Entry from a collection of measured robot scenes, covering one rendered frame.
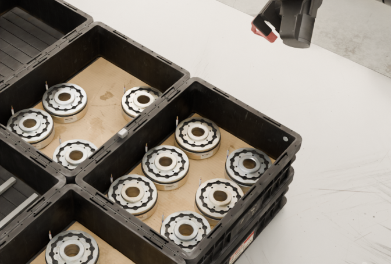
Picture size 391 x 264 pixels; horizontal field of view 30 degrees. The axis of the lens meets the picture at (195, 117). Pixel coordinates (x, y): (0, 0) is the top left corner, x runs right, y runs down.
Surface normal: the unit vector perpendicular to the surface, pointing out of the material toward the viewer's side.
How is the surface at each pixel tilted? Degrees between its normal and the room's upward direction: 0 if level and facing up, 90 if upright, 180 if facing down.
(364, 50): 0
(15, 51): 0
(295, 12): 47
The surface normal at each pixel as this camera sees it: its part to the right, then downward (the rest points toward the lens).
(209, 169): 0.05, -0.69
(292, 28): -0.63, -0.17
